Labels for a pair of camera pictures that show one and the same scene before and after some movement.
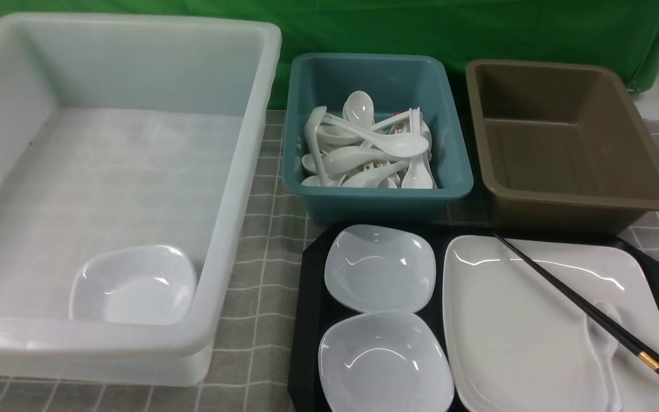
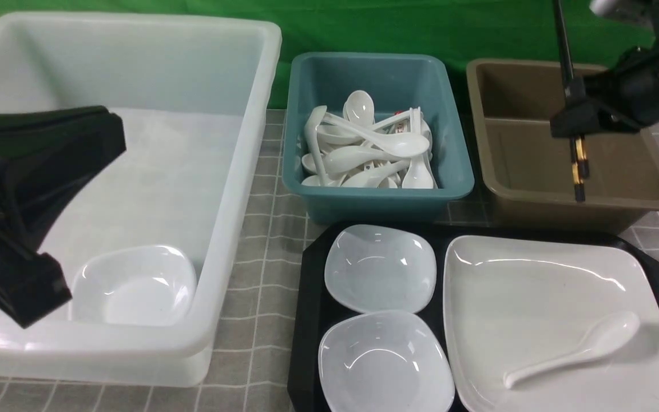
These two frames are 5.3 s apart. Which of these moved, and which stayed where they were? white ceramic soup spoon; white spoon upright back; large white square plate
Moved: white ceramic soup spoon
Stayed: white spoon upright back; large white square plate
